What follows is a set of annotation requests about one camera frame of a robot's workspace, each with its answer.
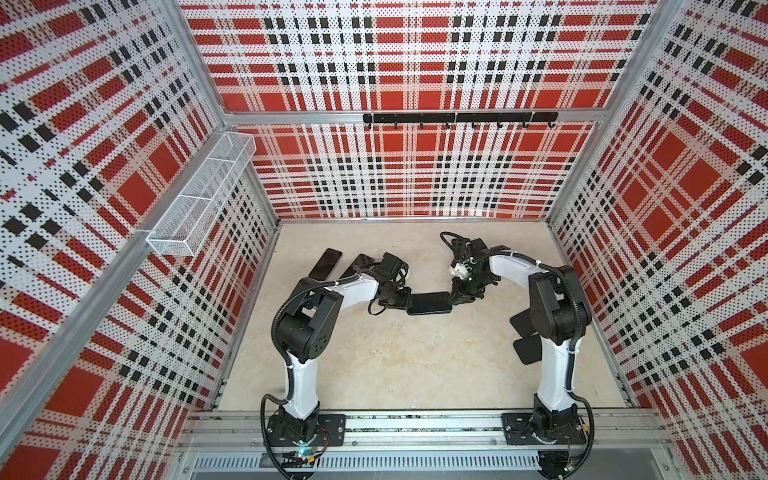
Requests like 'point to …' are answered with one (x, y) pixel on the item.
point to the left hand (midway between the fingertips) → (408, 308)
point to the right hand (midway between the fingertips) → (453, 302)
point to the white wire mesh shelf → (182, 227)
